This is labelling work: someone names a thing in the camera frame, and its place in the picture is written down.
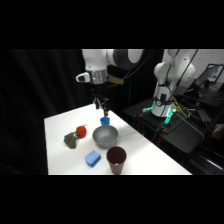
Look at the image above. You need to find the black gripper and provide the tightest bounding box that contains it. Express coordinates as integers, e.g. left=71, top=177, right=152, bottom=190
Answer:
left=91, top=82, right=110, bottom=114

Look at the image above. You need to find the brown plastic cup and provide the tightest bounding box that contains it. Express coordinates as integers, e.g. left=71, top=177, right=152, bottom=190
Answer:
left=106, top=145, right=128, bottom=175

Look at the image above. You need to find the small blue cup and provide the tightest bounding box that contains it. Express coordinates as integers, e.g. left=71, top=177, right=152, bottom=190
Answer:
left=99, top=116, right=111, bottom=127

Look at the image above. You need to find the grey bowl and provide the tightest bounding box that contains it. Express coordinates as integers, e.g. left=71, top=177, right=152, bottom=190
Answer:
left=92, top=125, right=119, bottom=149

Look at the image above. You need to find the red toy tomato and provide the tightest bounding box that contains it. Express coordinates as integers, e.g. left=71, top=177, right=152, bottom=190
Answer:
left=75, top=124, right=88, bottom=139

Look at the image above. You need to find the green cloth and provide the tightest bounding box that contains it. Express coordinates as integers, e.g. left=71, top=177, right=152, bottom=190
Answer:
left=63, top=131, right=80, bottom=150

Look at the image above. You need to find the blue sponge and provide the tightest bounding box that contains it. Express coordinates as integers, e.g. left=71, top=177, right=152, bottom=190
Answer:
left=84, top=149, right=102, bottom=168

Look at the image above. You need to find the black curtain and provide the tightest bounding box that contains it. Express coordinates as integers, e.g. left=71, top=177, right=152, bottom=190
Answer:
left=0, top=49, right=164, bottom=176

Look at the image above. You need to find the green base light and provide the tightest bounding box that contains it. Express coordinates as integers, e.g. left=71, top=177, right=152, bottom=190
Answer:
left=142, top=99, right=177, bottom=127

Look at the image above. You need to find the black robot stand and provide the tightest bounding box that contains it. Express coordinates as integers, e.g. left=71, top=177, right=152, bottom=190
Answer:
left=122, top=96, right=224, bottom=158

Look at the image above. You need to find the dark monitor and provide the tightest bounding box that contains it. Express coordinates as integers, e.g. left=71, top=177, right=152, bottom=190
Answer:
left=193, top=63, right=224, bottom=90

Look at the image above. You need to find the tan wrist bracket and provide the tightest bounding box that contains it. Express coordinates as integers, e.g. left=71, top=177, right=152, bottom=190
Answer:
left=106, top=75, right=125, bottom=86

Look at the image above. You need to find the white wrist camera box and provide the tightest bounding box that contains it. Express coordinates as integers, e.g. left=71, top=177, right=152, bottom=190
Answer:
left=75, top=72, right=91, bottom=84

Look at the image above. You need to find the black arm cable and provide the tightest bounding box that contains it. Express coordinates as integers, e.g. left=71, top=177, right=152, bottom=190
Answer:
left=122, top=49, right=156, bottom=81

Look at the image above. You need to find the yellow-green cable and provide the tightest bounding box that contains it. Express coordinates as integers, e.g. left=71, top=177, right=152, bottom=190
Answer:
left=171, top=96, right=196, bottom=120

